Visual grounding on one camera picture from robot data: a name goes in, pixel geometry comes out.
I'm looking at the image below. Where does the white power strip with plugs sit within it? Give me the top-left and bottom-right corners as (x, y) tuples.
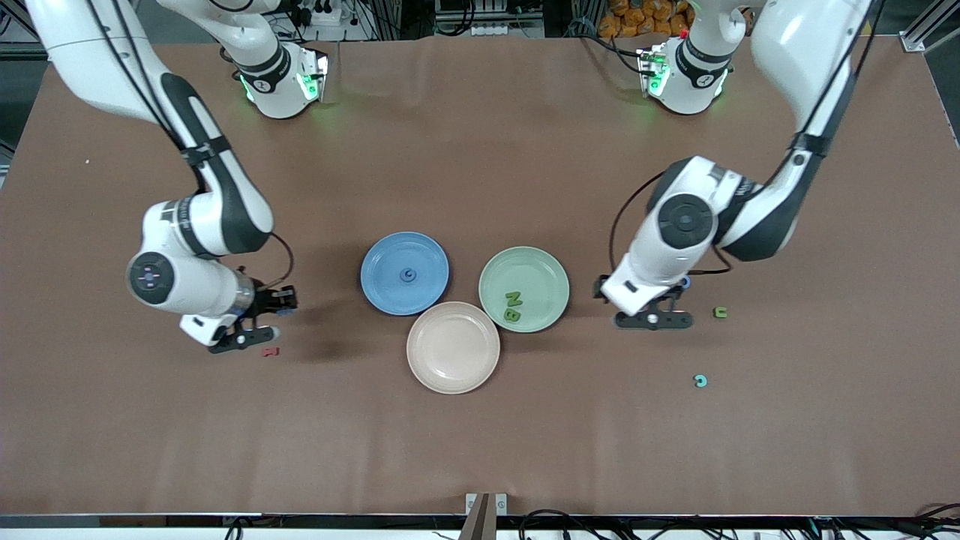
(289, 0), (342, 27)

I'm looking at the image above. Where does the long white power strip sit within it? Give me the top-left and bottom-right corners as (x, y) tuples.
(471, 22), (545, 37)

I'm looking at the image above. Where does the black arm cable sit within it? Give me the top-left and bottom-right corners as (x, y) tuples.
(82, 0), (296, 292)
(608, 0), (878, 280)

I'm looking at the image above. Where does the brown table cover sheet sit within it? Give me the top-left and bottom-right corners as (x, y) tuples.
(0, 37), (960, 518)

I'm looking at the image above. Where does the bag of oranges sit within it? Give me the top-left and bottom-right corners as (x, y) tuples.
(598, 0), (691, 38)

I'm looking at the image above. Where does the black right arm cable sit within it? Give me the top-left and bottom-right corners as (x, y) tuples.
(82, 0), (296, 292)

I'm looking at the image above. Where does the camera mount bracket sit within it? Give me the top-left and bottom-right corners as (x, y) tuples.
(459, 492), (509, 540)

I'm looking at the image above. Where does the aluminium frame post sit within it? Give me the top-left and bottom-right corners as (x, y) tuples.
(900, 0), (960, 53)

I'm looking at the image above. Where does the black table edge rail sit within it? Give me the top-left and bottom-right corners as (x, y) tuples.
(0, 513), (960, 530)

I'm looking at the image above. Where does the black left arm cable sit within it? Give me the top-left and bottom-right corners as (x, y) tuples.
(608, 0), (878, 280)

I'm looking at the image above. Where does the blue plate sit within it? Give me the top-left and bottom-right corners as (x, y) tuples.
(360, 231), (450, 317)

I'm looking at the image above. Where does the beige plate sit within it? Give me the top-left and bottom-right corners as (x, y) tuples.
(406, 301), (501, 395)

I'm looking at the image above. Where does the light green plate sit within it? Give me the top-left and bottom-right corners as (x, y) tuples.
(478, 246), (571, 334)

